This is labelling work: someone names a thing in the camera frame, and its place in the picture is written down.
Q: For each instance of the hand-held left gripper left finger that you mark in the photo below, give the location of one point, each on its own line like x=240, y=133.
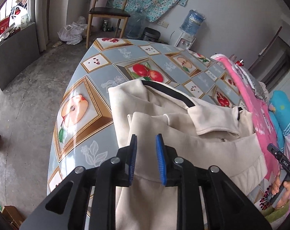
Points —
x=133, y=160

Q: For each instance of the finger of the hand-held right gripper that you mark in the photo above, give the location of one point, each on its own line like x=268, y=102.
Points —
x=279, y=155

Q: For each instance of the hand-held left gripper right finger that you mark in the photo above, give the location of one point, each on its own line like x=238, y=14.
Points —
x=160, y=160

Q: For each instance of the cream zip jacket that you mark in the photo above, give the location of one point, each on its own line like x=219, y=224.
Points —
x=159, y=122

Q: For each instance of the person's right forearm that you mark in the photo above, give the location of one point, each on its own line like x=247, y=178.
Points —
x=276, y=214

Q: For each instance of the pile of pink clothes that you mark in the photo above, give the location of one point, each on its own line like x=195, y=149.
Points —
x=262, y=115

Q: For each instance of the person's right hand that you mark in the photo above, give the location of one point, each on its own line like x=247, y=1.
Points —
x=287, y=189

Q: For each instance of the blue printed cloth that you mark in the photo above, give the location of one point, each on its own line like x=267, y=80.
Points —
x=285, y=115

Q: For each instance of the fruit print tablecloth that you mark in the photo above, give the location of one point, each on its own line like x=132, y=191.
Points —
x=92, y=115

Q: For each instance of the grey lace cloth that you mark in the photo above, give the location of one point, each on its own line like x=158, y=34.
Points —
x=257, y=86

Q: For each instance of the dark wooden door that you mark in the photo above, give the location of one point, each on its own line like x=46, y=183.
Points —
x=279, y=60

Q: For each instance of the red small container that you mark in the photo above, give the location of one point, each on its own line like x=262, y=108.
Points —
x=240, y=63

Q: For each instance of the clear glass bottle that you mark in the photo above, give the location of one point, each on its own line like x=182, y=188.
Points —
x=232, y=58

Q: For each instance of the white water dispenser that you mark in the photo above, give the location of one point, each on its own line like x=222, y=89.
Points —
x=184, y=43

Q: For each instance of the grey rice cooker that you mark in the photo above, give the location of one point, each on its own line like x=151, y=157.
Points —
x=151, y=35

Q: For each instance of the cardboard box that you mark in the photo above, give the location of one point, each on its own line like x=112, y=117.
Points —
x=12, y=216

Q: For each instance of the empty clear water jug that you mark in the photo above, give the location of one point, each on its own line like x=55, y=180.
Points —
x=136, y=24

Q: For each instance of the green drink can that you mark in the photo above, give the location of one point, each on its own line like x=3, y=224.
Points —
x=105, y=25

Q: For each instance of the white plastic bag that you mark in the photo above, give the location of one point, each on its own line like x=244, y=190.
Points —
x=72, y=32

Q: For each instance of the blue water dispenser bottle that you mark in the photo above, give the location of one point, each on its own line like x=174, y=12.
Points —
x=191, y=21

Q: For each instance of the wooden chair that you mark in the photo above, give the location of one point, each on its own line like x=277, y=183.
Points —
x=109, y=12

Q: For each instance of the grey low cabinet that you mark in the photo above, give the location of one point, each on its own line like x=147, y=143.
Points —
x=13, y=60

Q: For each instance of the white printed shopping bag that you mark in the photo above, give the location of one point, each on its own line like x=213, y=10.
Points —
x=19, y=15

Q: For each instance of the red box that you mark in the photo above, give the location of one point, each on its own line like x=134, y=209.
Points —
x=4, y=25

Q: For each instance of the white wall socket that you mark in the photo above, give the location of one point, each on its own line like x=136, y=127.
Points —
x=163, y=24

